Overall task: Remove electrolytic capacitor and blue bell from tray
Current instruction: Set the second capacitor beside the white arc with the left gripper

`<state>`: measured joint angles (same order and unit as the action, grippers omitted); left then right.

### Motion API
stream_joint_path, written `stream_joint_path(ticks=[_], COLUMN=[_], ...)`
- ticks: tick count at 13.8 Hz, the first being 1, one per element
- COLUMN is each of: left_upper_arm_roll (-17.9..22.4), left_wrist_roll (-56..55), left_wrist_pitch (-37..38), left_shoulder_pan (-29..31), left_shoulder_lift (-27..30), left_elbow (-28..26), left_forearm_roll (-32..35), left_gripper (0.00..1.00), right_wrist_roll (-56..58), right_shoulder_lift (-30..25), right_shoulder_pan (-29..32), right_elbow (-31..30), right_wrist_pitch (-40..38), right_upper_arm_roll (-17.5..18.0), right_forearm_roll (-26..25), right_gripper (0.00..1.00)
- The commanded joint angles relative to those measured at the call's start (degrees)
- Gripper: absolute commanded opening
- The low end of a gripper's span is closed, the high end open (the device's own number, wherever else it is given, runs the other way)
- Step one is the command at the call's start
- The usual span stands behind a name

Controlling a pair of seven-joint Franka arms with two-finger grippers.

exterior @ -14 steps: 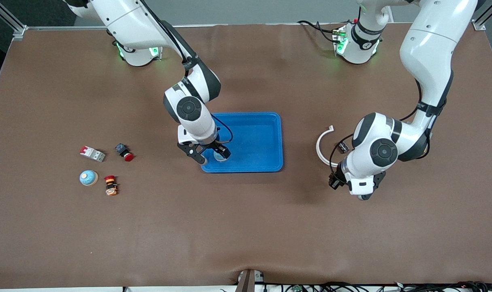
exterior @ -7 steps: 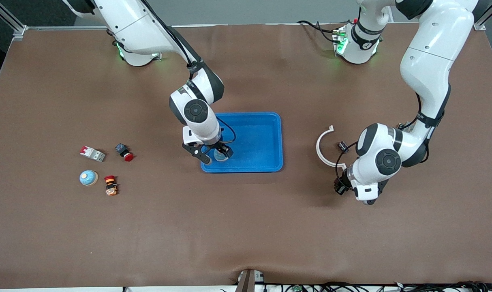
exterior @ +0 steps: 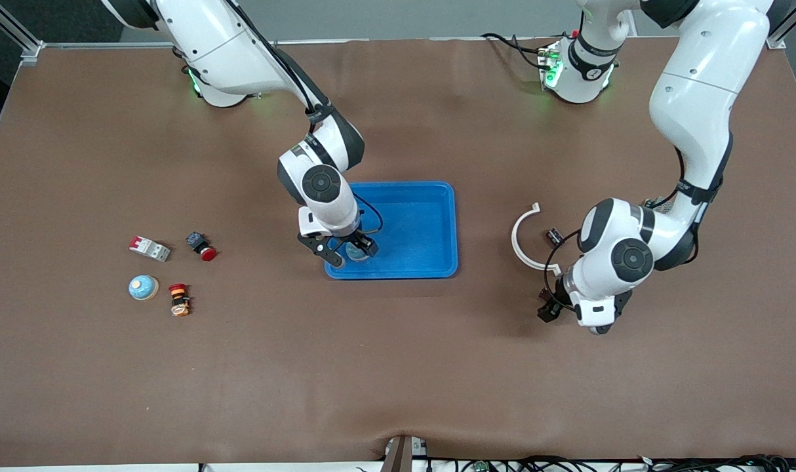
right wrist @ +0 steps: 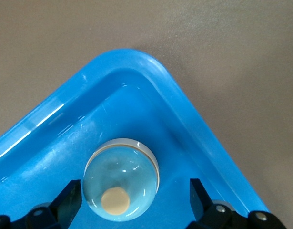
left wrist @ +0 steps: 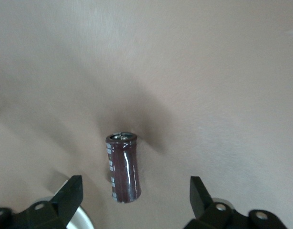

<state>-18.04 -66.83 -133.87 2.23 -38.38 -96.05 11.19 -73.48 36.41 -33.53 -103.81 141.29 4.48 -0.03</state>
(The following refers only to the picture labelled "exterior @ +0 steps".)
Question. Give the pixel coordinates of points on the long dark brown capacitor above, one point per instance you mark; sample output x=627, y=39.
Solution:
x=553, y=301

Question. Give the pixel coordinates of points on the blue desk bell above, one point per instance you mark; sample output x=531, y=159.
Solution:
x=357, y=254
x=143, y=287

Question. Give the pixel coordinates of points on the short dark brown capacitor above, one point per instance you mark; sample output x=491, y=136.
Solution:
x=555, y=237

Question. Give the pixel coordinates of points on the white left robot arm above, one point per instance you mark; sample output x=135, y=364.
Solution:
x=699, y=98

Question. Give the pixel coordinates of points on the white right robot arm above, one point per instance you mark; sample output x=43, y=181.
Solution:
x=221, y=46

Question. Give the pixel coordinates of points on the blue plastic tray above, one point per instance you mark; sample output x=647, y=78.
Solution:
x=417, y=223

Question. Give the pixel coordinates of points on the brown table mat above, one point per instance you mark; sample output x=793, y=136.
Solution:
x=398, y=367

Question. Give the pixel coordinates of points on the red orange emergency stop button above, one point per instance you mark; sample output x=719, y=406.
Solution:
x=179, y=300

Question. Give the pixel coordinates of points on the white red circuit breaker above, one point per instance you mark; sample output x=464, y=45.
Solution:
x=150, y=249

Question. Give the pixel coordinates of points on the white curved plastic bracket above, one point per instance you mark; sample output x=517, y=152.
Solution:
x=515, y=241

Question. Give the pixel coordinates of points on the red push button switch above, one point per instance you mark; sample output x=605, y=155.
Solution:
x=201, y=246

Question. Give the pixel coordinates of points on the metal post at table edge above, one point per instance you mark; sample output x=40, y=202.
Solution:
x=401, y=455

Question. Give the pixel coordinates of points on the aluminium frame profile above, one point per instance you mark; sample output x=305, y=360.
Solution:
x=18, y=29
x=781, y=33

